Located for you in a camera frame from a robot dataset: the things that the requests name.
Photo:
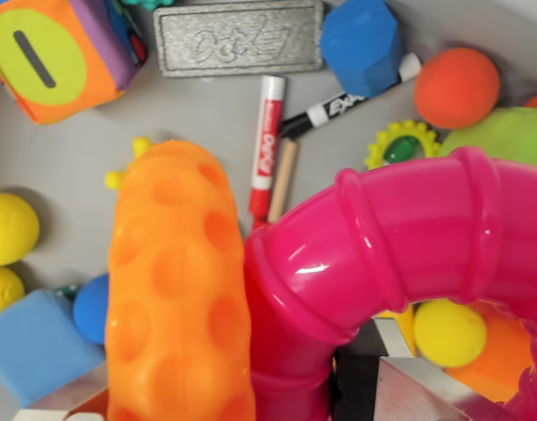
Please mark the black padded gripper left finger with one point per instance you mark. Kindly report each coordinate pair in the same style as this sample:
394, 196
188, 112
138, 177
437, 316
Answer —
66, 399

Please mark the yellow foam ball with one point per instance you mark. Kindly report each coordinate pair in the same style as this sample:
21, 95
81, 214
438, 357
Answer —
9, 230
3, 289
448, 333

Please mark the teal spiky toy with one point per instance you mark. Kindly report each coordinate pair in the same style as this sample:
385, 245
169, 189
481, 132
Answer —
148, 3

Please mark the grey foam eraser block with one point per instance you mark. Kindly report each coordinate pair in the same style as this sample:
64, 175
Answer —
238, 39

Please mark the blue foam ball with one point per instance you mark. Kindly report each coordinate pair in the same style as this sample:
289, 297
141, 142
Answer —
90, 307

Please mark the black padded gripper right finger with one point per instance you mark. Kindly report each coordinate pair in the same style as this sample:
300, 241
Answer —
360, 386

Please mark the orange foam block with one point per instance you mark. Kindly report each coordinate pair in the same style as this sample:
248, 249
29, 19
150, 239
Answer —
501, 359

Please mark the black dry-erase marker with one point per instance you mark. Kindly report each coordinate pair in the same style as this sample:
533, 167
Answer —
321, 115

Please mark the yellow knobby rubber toy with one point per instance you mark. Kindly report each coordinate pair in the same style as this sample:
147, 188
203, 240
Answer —
139, 147

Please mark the light blue foam block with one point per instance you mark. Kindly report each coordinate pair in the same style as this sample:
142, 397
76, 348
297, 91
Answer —
36, 346

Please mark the red dry-erase marker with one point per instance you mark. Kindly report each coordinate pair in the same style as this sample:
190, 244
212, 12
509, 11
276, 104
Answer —
267, 140

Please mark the green foam pyramid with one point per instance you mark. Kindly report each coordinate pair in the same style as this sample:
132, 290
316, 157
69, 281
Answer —
505, 131

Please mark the blue foam polyhedron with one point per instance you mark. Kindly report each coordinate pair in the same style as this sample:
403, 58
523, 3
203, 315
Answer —
360, 44

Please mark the orange purple fabric cube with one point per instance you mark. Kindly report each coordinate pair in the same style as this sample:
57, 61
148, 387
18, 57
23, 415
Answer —
45, 61

